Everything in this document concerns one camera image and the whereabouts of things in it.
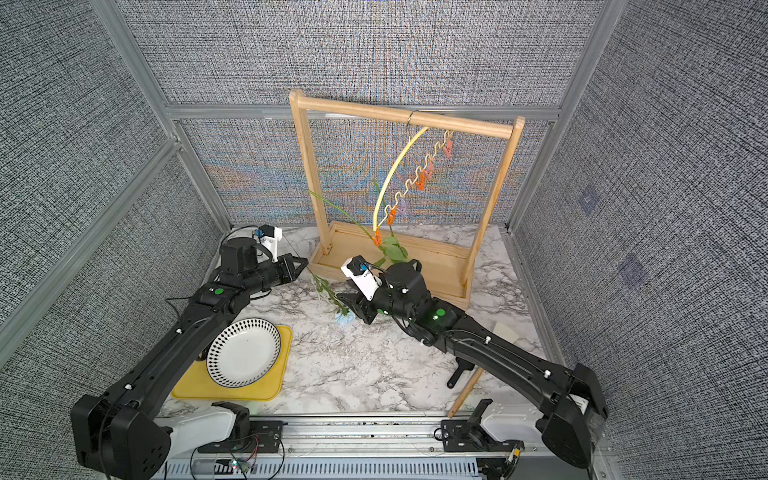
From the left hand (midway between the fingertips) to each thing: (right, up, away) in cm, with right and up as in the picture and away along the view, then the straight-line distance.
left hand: (313, 258), depth 76 cm
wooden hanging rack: (+41, -3, +28) cm, 50 cm away
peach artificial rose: (+4, +16, +45) cm, 48 cm away
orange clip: (+20, +11, +4) cm, 23 cm away
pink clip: (+31, +24, +9) cm, 41 cm away
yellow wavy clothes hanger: (+16, +8, +1) cm, 19 cm away
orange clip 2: (+29, +21, +9) cm, 37 cm away
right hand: (+9, -5, -8) cm, 13 cm away
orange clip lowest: (+16, +5, +3) cm, 17 cm away
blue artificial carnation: (+7, -17, +8) cm, 20 cm away
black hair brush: (+40, -30, +7) cm, 51 cm away
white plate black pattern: (-23, -28, +12) cm, 38 cm away
